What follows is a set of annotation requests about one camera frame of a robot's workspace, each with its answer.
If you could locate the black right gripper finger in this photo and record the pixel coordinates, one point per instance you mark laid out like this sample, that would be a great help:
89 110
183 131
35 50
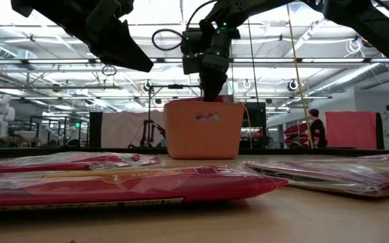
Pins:
213 86

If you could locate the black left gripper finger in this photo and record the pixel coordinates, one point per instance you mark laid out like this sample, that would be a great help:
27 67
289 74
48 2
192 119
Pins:
120 47

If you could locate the orange plastic basket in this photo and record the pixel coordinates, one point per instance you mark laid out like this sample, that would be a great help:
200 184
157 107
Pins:
187 141

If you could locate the red popcorn bag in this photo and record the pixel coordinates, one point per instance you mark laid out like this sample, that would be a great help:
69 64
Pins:
333 179
147 189
46 167

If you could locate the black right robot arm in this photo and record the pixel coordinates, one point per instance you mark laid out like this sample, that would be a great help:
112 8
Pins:
366 23

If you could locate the round hanging fixture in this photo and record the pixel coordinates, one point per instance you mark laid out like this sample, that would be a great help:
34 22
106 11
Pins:
246 83
292 84

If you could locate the black computer case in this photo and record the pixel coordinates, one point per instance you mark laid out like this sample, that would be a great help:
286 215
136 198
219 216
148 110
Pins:
257 118

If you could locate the black tripod stand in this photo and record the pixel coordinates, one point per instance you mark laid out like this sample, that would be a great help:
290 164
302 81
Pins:
146 133

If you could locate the pale pink curtain panel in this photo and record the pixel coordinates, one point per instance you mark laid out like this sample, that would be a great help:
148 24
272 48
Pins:
123 130

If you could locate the red cart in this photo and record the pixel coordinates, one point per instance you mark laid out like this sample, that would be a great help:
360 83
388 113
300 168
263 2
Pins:
294 131

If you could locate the person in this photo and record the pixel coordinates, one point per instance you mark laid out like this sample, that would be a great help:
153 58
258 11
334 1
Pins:
317 130

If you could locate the white humanoid robot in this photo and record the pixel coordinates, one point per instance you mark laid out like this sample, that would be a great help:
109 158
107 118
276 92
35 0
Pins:
0 114

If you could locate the red curtain panel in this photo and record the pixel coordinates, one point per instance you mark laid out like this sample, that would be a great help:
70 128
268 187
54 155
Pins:
351 130

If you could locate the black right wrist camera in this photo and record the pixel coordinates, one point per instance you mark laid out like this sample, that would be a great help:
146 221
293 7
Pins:
192 57

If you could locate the black aluminium table frame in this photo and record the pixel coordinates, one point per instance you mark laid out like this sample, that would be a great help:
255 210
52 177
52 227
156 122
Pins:
282 152

